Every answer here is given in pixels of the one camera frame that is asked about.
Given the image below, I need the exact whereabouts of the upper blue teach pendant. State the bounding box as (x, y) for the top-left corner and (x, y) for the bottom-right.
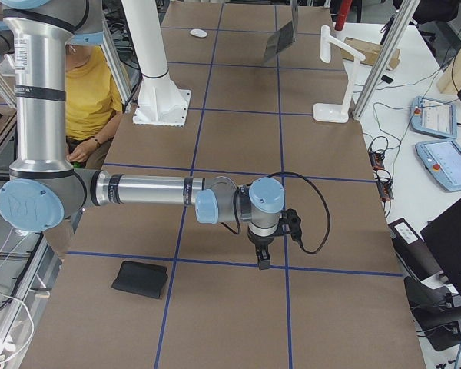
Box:
(410, 96), (457, 138)

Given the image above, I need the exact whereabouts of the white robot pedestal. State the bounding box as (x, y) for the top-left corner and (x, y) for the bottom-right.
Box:
(123, 1), (191, 127)

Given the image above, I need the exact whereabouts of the orange black electronics board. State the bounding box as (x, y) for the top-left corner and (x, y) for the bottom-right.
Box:
(369, 151), (393, 202)

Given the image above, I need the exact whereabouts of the person in yellow shirt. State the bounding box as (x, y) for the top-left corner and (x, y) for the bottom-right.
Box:
(65, 45), (123, 169)

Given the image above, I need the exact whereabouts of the red cylinder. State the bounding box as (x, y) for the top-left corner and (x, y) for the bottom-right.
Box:
(335, 0), (353, 31)

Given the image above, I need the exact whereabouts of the aluminium frame post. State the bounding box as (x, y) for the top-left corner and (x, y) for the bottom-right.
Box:
(352, 0), (420, 121)

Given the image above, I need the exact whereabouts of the white computer mouse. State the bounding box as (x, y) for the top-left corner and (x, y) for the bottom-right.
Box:
(190, 28), (207, 38)

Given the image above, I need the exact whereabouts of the black box with white label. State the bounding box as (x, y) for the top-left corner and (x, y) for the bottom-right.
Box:
(388, 218), (442, 280)

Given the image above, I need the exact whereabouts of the lower blue teach pendant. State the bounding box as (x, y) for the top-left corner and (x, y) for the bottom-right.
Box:
(415, 138), (461, 191)

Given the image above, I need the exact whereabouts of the cardboard box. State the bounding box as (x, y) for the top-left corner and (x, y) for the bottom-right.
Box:
(344, 37), (400, 71)

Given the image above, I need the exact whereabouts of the black monitor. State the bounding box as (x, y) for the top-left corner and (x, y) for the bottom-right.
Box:
(421, 198), (461, 294)

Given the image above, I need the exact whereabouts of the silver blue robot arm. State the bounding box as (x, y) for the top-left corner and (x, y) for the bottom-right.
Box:
(0, 1), (284, 269)

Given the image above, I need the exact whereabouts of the black mouse pad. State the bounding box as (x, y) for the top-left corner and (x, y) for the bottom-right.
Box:
(111, 261), (168, 299)

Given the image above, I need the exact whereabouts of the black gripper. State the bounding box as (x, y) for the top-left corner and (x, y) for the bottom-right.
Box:
(247, 230), (281, 270)

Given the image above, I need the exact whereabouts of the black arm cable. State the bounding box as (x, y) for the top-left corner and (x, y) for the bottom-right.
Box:
(214, 171), (332, 255)

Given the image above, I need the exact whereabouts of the blue teach pendant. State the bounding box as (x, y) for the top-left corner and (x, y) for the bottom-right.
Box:
(415, 138), (461, 191)
(410, 96), (457, 138)

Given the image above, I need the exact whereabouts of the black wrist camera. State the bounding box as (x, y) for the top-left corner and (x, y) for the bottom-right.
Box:
(282, 208), (302, 244)

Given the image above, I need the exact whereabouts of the small black square device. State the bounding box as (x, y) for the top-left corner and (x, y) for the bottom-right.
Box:
(381, 75), (393, 84)

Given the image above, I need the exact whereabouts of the grey laptop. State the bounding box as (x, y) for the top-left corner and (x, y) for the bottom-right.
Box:
(262, 0), (299, 64)

